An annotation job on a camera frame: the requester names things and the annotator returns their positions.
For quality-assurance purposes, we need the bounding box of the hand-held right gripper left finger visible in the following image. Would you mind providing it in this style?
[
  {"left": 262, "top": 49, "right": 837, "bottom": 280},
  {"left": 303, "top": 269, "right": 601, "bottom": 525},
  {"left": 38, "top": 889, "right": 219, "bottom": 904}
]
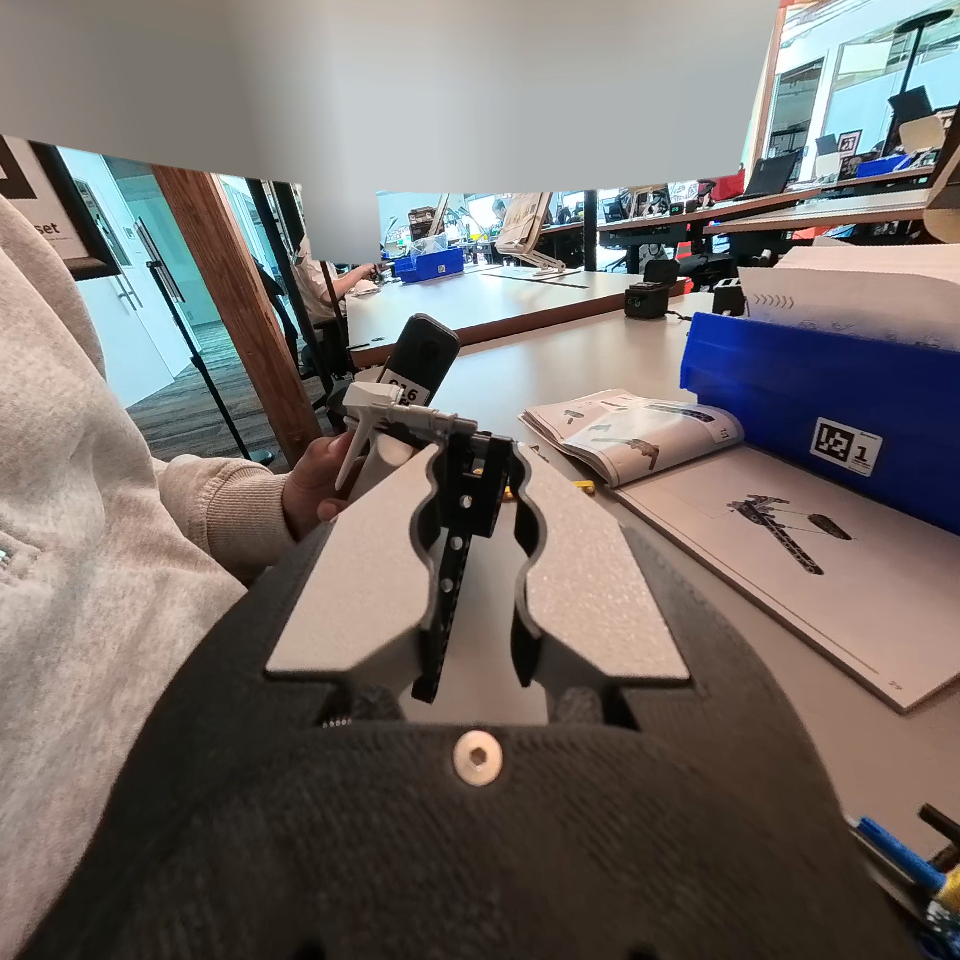
[{"left": 264, "top": 441, "right": 445, "bottom": 685}]

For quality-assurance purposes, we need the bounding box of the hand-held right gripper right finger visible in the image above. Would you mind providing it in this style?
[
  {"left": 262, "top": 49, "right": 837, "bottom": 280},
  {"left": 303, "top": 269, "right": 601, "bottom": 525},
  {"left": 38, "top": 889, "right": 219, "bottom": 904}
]
[{"left": 512, "top": 444, "right": 691, "bottom": 689}]

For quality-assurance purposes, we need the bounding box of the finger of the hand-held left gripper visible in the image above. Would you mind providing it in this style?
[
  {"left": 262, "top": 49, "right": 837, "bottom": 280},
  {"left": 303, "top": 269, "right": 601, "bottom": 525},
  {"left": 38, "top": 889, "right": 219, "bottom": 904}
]
[
  {"left": 342, "top": 381, "right": 410, "bottom": 414},
  {"left": 335, "top": 408, "right": 370, "bottom": 498}
]

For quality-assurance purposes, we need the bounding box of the black lego beam assembly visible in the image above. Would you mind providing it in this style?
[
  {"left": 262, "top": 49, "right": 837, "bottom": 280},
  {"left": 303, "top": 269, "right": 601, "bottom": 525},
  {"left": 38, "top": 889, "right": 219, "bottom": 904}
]
[{"left": 390, "top": 408, "right": 519, "bottom": 705}]

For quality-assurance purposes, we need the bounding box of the small instruction booklet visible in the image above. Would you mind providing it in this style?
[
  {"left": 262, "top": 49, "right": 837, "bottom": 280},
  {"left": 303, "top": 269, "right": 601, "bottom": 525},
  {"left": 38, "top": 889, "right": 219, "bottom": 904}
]
[{"left": 517, "top": 388, "right": 745, "bottom": 490}]

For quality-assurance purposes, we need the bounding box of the person's left forearm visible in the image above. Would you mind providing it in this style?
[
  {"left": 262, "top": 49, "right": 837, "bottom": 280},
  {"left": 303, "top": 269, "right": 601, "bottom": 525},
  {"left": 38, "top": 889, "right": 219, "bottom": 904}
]
[{"left": 150, "top": 453, "right": 301, "bottom": 588}]

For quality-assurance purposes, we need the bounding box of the colourful lego gear assembly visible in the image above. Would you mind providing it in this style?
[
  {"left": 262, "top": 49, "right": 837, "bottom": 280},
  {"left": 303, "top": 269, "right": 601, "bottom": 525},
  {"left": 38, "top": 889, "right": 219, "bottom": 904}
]
[{"left": 847, "top": 802, "right": 960, "bottom": 960}]

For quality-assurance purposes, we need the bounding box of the person's left hand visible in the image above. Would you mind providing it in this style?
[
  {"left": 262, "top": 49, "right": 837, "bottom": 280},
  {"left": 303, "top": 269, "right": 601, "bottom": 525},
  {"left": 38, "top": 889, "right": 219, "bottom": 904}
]
[{"left": 281, "top": 431, "right": 360, "bottom": 543}]

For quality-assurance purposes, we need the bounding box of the small blue bin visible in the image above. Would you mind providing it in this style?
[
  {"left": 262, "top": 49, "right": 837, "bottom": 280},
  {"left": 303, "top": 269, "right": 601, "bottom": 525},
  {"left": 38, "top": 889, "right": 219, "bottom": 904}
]
[{"left": 393, "top": 250, "right": 467, "bottom": 285}]

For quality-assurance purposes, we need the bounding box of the wooden pillar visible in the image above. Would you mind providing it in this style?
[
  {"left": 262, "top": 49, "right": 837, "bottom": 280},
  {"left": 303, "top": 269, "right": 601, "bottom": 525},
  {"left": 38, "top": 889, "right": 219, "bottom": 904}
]
[{"left": 152, "top": 166, "right": 325, "bottom": 468}]

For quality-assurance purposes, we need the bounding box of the cardboard board on stand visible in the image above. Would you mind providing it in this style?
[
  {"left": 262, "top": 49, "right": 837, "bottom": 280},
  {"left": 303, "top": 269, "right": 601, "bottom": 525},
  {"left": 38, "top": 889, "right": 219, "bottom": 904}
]
[{"left": 493, "top": 192, "right": 569, "bottom": 276}]

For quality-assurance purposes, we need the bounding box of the black tripod stand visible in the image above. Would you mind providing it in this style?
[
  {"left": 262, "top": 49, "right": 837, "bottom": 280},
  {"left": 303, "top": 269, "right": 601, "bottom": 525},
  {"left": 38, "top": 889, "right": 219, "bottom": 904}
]
[{"left": 137, "top": 217, "right": 276, "bottom": 464}]

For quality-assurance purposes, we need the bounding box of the large instruction booklet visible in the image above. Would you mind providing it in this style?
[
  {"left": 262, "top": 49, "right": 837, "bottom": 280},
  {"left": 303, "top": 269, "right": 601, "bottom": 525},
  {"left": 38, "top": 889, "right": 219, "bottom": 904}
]
[{"left": 613, "top": 446, "right": 960, "bottom": 715}]

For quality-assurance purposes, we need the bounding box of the person's grey hoodie torso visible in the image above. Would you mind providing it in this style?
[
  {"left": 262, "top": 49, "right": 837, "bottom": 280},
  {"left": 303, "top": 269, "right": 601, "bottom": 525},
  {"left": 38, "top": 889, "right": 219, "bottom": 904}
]
[{"left": 0, "top": 195, "right": 252, "bottom": 957}]

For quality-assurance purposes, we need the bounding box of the blue plastic bin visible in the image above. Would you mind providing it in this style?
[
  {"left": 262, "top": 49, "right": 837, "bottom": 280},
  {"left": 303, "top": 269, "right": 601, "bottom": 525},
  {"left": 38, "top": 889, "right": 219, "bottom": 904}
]
[{"left": 678, "top": 311, "right": 960, "bottom": 537}]

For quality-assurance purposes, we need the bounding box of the white paper bag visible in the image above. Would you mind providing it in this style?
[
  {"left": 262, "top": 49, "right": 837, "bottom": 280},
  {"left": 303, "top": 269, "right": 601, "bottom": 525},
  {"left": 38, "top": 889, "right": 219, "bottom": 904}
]
[{"left": 737, "top": 242, "right": 960, "bottom": 354}]

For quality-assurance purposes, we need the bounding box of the black laptop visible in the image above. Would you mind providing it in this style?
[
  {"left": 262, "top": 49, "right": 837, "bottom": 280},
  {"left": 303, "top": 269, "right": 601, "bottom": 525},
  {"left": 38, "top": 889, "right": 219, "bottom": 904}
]
[{"left": 738, "top": 150, "right": 801, "bottom": 201}]

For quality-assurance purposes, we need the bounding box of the small black camera case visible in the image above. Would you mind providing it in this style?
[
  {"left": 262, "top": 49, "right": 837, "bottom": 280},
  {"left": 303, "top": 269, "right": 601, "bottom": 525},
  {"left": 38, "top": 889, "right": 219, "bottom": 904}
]
[{"left": 624, "top": 259, "right": 681, "bottom": 320}]

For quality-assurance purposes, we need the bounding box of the framed wall sign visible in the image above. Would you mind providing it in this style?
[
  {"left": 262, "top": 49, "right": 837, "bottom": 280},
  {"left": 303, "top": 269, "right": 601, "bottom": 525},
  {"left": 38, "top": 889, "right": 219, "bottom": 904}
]
[{"left": 0, "top": 135, "right": 123, "bottom": 280}]

